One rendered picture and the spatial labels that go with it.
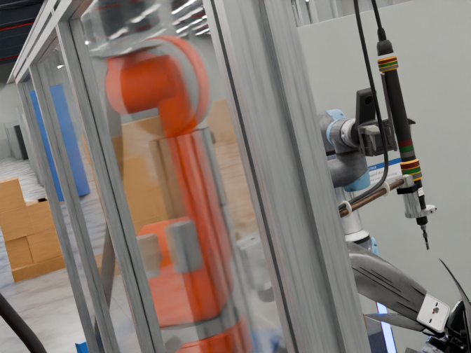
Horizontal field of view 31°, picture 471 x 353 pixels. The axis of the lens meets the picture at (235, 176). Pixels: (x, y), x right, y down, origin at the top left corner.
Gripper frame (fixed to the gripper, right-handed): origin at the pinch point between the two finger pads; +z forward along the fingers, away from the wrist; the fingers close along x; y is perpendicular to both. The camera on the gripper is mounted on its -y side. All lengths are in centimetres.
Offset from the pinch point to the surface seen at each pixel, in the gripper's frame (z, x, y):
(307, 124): 135, 72, -17
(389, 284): 8.8, 14.2, 33.4
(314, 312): 135, 74, -6
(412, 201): 8.4, 4.1, 16.9
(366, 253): -0.4, 14.2, 27.6
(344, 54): -173, -69, -16
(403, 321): -6.9, 5.9, 48.6
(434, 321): 14.3, 7.9, 42.9
